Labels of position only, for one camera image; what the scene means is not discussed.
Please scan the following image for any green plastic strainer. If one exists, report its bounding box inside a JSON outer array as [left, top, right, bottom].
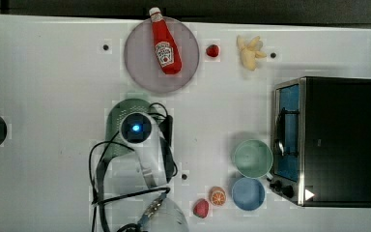
[[105, 98, 158, 162]]

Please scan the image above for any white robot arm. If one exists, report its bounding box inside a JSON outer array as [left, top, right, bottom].
[[114, 112, 189, 232]]

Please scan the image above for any red ketchup bottle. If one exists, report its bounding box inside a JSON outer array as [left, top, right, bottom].
[[149, 7, 183, 74]]

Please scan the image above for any small red strawberry toy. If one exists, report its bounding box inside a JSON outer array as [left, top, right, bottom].
[[206, 44, 220, 58]]

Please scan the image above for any grey round plate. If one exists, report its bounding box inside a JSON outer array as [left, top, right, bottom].
[[124, 17, 199, 94]]

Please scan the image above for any green bowl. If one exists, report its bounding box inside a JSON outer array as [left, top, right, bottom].
[[233, 139, 273, 179]]

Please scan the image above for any orange half toy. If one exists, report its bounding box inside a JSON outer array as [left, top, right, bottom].
[[209, 187, 227, 206]]

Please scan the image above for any peeled banana toy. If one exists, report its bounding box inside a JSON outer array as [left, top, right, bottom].
[[237, 36, 267, 71]]

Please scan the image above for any red apple toy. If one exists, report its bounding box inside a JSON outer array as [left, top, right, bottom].
[[192, 199, 210, 218]]

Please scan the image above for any blue bowl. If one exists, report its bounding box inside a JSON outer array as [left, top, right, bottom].
[[232, 178, 266, 211]]

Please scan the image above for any black toaster oven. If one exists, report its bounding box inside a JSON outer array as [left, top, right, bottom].
[[270, 76, 371, 208]]

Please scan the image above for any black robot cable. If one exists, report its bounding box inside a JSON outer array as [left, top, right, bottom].
[[88, 101, 179, 232]]

